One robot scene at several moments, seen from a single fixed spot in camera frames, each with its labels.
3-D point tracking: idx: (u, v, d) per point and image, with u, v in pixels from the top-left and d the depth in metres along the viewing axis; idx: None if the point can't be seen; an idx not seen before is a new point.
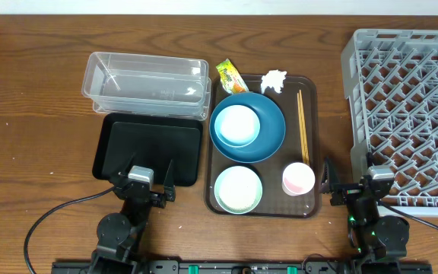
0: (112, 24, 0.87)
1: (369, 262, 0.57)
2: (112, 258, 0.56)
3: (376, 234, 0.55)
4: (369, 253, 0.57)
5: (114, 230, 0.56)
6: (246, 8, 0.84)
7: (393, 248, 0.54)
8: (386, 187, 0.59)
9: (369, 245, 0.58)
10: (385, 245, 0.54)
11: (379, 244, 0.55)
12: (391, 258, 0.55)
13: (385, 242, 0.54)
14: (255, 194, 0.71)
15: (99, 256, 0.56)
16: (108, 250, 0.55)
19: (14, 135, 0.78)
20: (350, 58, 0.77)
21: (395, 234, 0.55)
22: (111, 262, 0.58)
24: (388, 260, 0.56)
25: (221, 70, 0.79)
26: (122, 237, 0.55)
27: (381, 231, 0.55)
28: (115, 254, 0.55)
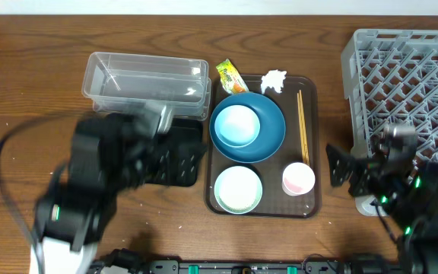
0: (112, 24, 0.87)
1: (424, 225, 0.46)
2: (91, 160, 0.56)
3: (423, 180, 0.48)
4: (420, 215, 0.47)
5: (103, 125, 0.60)
6: (246, 8, 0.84)
7: None
8: (412, 142, 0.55)
9: (417, 208, 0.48)
10: (435, 189, 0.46)
11: (428, 191, 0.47)
12: None
13: (436, 185, 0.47)
14: (255, 194, 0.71)
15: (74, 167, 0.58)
16: (84, 141, 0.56)
19: (14, 135, 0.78)
20: (350, 58, 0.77)
21: None
22: (80, 187, 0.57)
24: None
25: (221, 70, 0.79)
26: (109, 128, 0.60)
27: (426, 177, 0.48)
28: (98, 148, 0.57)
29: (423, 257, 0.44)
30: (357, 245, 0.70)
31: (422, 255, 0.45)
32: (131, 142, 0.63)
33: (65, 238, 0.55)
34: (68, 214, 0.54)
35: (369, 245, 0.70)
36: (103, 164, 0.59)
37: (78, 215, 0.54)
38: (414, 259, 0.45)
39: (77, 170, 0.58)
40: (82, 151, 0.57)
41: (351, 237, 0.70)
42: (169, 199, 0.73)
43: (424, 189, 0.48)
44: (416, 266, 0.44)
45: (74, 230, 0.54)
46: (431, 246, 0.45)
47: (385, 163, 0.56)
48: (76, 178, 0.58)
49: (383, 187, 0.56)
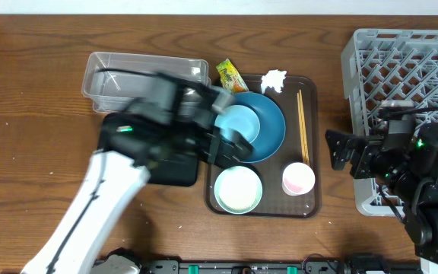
0: (112, 23, 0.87)
1: (431, 188, 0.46)
2: (168, 102, 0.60)
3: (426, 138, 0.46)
4: (425, 179, 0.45)
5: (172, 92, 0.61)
6: (246, 8, 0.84)
7: None
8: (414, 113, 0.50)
9: (421, 169, 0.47)
10: None
11: (431, 148, 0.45)
12: None
13: None
14: (255, 194, 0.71)
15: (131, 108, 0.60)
16: (163, 91, 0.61)
19: (14, 135, 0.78)
20: (350, 58, 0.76)
21: None
22: (144, 119, 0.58)
24: None
25: (221, 70, 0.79)
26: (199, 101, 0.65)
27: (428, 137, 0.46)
28: (170, 100, 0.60)
29: (432, 224, 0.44)
30: (357, 245, 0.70)
31: (430, 220, 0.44)
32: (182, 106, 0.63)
33: (125, 153, 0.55)
34: (128, 139, 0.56)
35: (369, 245, 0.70)
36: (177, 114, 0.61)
37: (136, 142, 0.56)
38: (422, 225, 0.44)
39: (149, 104, 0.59)
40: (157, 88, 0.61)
41: (352, 237, 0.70)
42: (168, 199, 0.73)
43: (428, 151, 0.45)
44: (426, 233, 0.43)
45: (130, 154, 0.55)
46: None
47: (388, 138, 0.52)
48: (146, 112, 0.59)
49: (385, 164, 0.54)
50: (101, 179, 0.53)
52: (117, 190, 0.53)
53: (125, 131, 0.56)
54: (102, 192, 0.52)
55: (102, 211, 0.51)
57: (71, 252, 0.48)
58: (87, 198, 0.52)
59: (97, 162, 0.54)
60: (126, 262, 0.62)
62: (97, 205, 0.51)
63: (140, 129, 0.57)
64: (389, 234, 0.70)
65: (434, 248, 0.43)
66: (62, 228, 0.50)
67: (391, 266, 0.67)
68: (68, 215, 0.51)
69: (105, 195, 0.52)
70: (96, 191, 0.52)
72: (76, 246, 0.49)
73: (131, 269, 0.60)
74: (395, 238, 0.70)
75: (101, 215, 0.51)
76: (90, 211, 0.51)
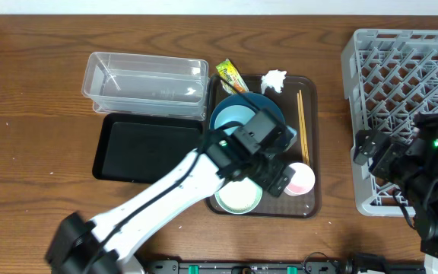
0: (112, 23, 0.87)
1: None
2: (265, 135, 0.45)
3: None
4: None
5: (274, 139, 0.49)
6: (246, 8, 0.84)
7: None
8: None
9: None
10: None
11: None
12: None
13: None
14: (255, 195, 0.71)
15: (249, 128, 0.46)
16: (265, 124, 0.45)
19: (14, 135, 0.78)
20: (350, 58, 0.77)
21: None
22: (236, 144, 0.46)
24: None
25: (221, 70, 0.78)
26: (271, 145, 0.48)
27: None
28: (268, 134, 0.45)
29: None
30: (357, 245, 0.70)
31: None
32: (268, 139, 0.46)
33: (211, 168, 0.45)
34: (222, 154, 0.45)
35: (369, 245, 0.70)
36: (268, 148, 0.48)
37: (223, 160, 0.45)
38: (431, 220, 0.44)
39: (246, 132, 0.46)
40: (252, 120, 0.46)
41: (352, 237, 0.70)
42: None
43: None
44: (434, 227, 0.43)
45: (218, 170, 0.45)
46: None
47: (415, 143, 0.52)
48: (238, 137, 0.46)
49: (404, 167, 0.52)
50: (189, 173, 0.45)
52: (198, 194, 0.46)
53: (220, 144, 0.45)
54: (186, 186, 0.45)
55: (179, 202, 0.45)
57: (141, 221, 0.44)
58: (172, 182, 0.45)
59: (191, 158, 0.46)
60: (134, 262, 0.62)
62: (178, 195, 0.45)
63: (242, 149, 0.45)
64: (389, 234, 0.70)
65: None
66: (143, 196, 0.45)
67: (391, 266, 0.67)
68: (151, 189, 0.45)
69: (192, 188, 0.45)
70: (182, 180, 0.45)
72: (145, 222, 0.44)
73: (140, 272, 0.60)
74: (394, 238, 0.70)
75: (178, 204, 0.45)
76: (170, 197, 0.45)
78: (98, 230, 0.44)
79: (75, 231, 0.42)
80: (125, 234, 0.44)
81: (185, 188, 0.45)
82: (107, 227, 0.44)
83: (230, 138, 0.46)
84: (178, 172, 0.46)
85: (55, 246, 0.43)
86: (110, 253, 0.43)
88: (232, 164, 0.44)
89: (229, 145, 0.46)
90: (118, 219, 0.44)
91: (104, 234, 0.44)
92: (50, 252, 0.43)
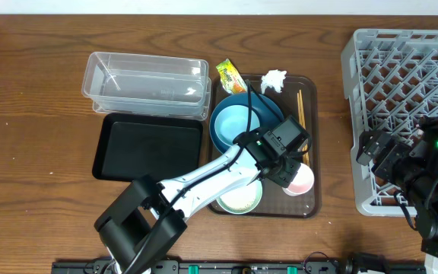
0: (112, 23, 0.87)
1: None
2: (290, 139, 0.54)
3: None
4: None
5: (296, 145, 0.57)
6: (246, 7, 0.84)
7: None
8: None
9: None
10: None
11: None
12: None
13: None
14: (255, 194, 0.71)
15: (277, 133, 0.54)
16: (292, 130, 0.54)
19: (14, 134, 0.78)
20: (350, 58, 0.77)
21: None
22: (266, 146, 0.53)
24: None
25: (221, 70, 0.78)
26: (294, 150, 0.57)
27: None
28: (293, 138, 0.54)
29: None
30: (357, 245, 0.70)
31: None
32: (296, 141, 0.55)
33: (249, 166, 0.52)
34: (258, 152, 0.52)
35: (368, 245, 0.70)
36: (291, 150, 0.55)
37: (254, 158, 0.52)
38: (433, 220, 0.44)
39: (274, 137, 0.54)
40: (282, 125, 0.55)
41: (352, 237, 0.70)
42: None
43: None
44: (436, 227, 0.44)
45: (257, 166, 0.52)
46: None
47: (420, 146, 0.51)
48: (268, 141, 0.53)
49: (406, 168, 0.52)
50: (236, 161, 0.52)
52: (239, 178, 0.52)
53: (255, 143, 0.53)
54: (233, 170, 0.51)
55: (228, 182, 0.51)
57: (199, 191, 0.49)
58: (221, 165, 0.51)
59: (234, 150, 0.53)
60: None
62: (226, 176, 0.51)
63: (271, 151, 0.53)
64: (389, 234, 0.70)
65: None
66: (198, 173, 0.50)
67: (391, 266, 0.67)
68: (204, 169, 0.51)
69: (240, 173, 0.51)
70: (230, 164, 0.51)
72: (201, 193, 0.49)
73: None
74: (394, 238, 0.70)
75: (225, 185, 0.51)
76: (220, 177, 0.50)
78: (166, 192, 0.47)
79: (144, 189, 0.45)
80: (188, 199, 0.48)
81: (233, 170, 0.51)
82: (171, 190, 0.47)
83: (261, 139, 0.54)
84: (225, 158, 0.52)
85: (120, 204, 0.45)
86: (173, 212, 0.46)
88: (265, 162, 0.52)
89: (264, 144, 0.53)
90: (181, 186, 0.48)
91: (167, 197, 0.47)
92: (112, 211, 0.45)
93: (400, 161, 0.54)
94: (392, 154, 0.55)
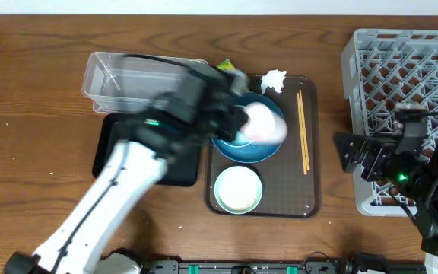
0: (112, 23, 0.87)
1: None
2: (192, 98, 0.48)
3: None
4: None
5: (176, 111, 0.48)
6: (246, 7, 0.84)
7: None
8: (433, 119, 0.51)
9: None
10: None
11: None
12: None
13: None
14: (255, 194, 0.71)
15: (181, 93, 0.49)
16: (189, 80, 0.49)
19: (14, 135, 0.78)
20: (350, 58, 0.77)
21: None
22: (168, 117, 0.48)
24: None
25: (221, 70, 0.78)
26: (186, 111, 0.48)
27: None
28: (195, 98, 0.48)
29: None
30: (357, 245, 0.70)
31: None
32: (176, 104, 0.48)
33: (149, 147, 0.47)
34: (153, 134, 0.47)
35: (369, 245, 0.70)
36: (207, 99, 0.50)
37: (165, 138, 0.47)
38: (433, 219, 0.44)
39: (179, 102, 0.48)
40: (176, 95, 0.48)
41: (352, 237, 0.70)
42: (169, 199, 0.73)
43: None
44: (436, 227, 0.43)
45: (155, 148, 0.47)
46: None
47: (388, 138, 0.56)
48: (169, 108, 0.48)
49: (401, 167, 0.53)
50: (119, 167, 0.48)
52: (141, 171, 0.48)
53: (148, 124, 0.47)
54: (119, 182, 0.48)
55: (121, 196, 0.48)
57: (89, 230, 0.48)
58: (106, 183, 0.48)
59: (121, 152, 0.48)
60: (129, 261, 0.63)
62: (115, 193, 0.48)
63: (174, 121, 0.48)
64: (389, 234, 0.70)
65: None
66: (72, 218, 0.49)
67: (391, 266, 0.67)
68: (76, 210, 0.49)
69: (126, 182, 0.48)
70: (113, 180, 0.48)
72: (93, 228, 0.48)
73: (133, 267, 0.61)
74: (395, 238, 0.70)
75: (124, 197, 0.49)
76: (106, 199, 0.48)
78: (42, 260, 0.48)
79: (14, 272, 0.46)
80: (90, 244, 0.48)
81: (120, 185, 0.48)
82: (51, 255, 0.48)
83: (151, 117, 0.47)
84: (112, 169, 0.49)
85: None
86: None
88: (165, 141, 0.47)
89: (161, 121, 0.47)
90: (61, 241, 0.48)
91: (52, 262, 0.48)
92: None
93: (391, 161, 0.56)
94: (380, 157, 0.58)
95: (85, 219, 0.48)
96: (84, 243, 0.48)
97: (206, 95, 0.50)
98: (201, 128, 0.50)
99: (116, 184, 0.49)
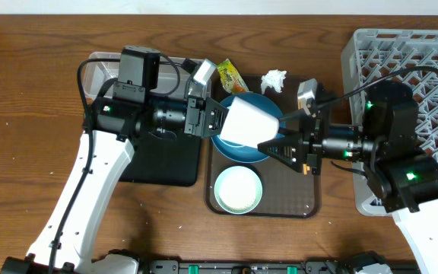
0: (112, 23, 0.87)
1: (385, 144, 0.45)
2: (138, 77, 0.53)
3: (376, 100, 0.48)
4: (378, 137, 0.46)
5: (126, 94, 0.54)
6: (246, 7, 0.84)
7: (396, 105, 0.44)
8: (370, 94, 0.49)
9: (376, 129, 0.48)
10: (384, 104, 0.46)
11: (382, 106, 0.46)
12: (404, 125, 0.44)
13: (385, 102, 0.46)
14: (255, 195, 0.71)
15: (125, 77, 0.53)
16: (136, 65, 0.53)
19: (14, 135, 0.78)
20: (350, 58, 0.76)
21: (394, 92, 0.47)
22: (123, 101, 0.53)
24: (401, 130, 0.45)
25: (221, 70, 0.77)
26: (132, 91, 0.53)
27: (377, 97, 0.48)
28: (141, 74, 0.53)
29: (388, 173, 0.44)
30: (357, 245, 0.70)
31: (387, 173, 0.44)
32: (127, 88, 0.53)
33: (112, 131, 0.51)
34: (111, 119, 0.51)
35: (369, 246, 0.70)
36: (153, 85, 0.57)
37: (122, 119, 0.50)
38: (379, 178, 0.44)
39: (125, 84, 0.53)
40: (119, 82, 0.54)
41: (352, 237, 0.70)
42: (168, 199, 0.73)
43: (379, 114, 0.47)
44: (385, 185, 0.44)
45: (119, 131, 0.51)
46: (396, 164, 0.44)
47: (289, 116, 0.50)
48: (121, 92, 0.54)
49: (338, 147, 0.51)
50: (92, 154, 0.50)
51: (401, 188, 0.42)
52: (115, 152, 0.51)
53: (104, 110, 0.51)
54: (96, 167, 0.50)
55: (99, 180, 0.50)
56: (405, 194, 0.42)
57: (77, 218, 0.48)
58: (80, 172, 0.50)
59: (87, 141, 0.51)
60: (125, 257, 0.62)
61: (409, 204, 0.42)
62: (92, 180, 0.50)
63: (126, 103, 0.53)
64: (389, 234, 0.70)
65: (396, 196, 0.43)
66: (58, 212, 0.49)
67: (391, 266, 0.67)
68: (60, 205, 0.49)
69: (99, 165, 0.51)
70: (87, 165, 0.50)
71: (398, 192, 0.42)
72: (81, 215, 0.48)
73: (131, 262, 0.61)
74: (395, 238, 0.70)
75: (102, 180, 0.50)
76: (86, 186, 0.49)
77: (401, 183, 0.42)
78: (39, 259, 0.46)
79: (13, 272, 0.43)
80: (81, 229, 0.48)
81: (94, 169, 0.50)
82: (45, 251, 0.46)
83: (108, 103, 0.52)
84: (82, 160, 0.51)
85: None
86: (68, 265, 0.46)
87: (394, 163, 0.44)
88: (125, 124, 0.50)
89: (113, 106, 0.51)
90: (52, 236, 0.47)
91: (47, 257, 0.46)
92: None
93: (322, 149, 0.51)
94: (312, 154, 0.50)
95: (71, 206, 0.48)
96: (75, 230, 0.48)
97: (153, 81, 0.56)
98: (150, 115, 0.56)
99: (91, 172, 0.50)
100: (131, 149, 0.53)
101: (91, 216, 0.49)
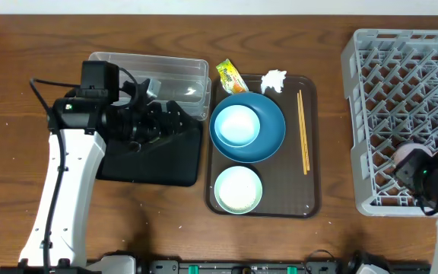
0: (112, 23, 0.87)
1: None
2: (100, 80, 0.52)
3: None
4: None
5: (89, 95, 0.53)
6: (246, 7, 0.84)
7: None
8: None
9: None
10: None
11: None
12: None
13: None
14: (255, 193, 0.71)
15: (87, 83, 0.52)
16: (98, 71, 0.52)
19: (14, 135, 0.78)
20: (350, 58, 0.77)
21: None
22: (87, 101, 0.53)
24: None
25: (221, 70, 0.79)
26: (95, 93, 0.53)
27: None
28: (103, 77, 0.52)
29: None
30: (357, 245, 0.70)
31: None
32: (90, 92, 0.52)
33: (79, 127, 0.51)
34: (75, 116, 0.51)
35: (369, 246, 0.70)
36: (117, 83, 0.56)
37: (87, 116, 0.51)
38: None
39: (87, 88, 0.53)
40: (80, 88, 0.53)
41: (352, 237, 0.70)
42: (168, 199, 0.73)
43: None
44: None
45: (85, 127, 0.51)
46: None
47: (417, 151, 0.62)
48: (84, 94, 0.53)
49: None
50: (64, 152, 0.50)
51: None
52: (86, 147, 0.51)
53: (67, 110, 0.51)
54: (69, 164, 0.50)
55: (74, 175, 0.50)
56: None
57: (61, 217, 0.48)
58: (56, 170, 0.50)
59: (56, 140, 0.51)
60: (120, 256, 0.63)
61: None
62: (69, 176, 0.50)
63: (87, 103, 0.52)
64: (389, 234, 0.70)
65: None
66: (42, 214, 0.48)
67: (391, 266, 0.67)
68: (41, 208, 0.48)
69: (73, 160, 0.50)
70: (61, 163, 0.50)
71: None
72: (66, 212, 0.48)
73: (128, 257, 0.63)
74: (395, 238, 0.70)
75: (78, 174, 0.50)
76: (65, 184, 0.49)
77: None
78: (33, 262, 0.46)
79: None
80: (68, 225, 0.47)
81: (69, 166, 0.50)
82: (38, 254, 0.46)
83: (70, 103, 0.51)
84: (54, 160, 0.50)
85: None
86: (64, 261, 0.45)
87: None
88: (90, 120, 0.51)
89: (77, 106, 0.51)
90: (39, 237, 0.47)
91: (41, 259, 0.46)
92: None
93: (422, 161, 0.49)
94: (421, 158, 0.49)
95: (55, 205, 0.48)
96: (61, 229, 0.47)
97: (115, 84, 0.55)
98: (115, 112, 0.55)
99: (67, 169, 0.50)
100: (101, 142, 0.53)
101: (77, 211, 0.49)
